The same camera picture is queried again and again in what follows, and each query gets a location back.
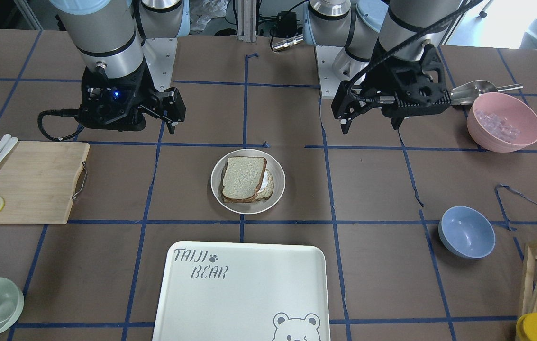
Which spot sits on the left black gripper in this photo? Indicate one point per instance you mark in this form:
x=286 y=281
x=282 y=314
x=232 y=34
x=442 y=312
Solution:
x=378 y=81

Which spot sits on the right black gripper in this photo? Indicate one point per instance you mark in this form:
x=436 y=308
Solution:
x=147 y=88

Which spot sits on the plain bread slice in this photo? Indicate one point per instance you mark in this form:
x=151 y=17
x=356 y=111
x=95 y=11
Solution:
x=242 y=179

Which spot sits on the round cream plate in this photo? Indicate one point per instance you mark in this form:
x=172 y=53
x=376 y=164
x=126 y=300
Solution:
x=273 y=167

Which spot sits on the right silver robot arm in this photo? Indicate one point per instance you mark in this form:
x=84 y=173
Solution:
x=128 y=47

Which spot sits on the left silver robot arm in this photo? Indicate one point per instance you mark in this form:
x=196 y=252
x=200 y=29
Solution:
x=387 y=55

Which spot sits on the bread slice under egg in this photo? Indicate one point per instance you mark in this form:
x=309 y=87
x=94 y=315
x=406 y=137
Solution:
x=267 y=193

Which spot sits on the metal scoop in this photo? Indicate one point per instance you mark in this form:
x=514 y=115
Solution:
x=467 y=93

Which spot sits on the fried egg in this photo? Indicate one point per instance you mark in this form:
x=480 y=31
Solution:
x=265 y=180

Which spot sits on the pink bowl with ice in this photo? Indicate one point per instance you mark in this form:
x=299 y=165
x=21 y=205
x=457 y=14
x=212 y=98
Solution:
x=502 y=123

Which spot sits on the blue bowl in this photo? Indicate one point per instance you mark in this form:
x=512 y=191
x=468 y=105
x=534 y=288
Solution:
x=466 y=233

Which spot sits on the wooden cutting board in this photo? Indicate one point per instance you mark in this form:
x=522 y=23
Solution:
x=38 y=181

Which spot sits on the cream bear serving tray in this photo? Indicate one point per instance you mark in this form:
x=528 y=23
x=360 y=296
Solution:
x=237 y=291

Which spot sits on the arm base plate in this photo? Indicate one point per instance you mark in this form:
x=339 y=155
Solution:
x=160 y=56
x=327 y=71

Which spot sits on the aluminium frame post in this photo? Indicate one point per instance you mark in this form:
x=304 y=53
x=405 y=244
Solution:
x=247 y=14

